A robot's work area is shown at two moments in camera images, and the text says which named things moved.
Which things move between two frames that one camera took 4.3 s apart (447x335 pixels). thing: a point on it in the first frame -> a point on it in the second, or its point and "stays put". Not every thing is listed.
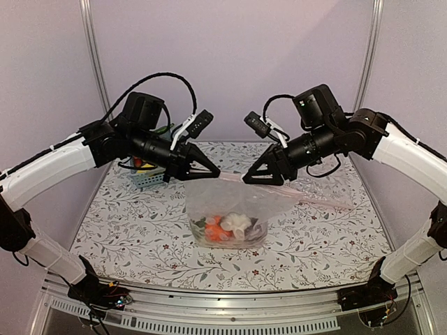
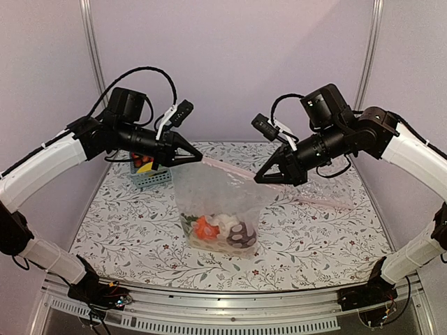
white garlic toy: x=237 y=222 -> x=224 y=222
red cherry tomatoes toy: x=137 y=162 stays put
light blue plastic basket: x=144 y=177 stays put
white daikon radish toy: x=199 y=228 -> x=186 y=222
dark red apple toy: x=255 y=232 -> x=237 y=236
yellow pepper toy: x=144 y=166 stays put
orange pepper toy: x=214 y=232 -> x=206 y=231
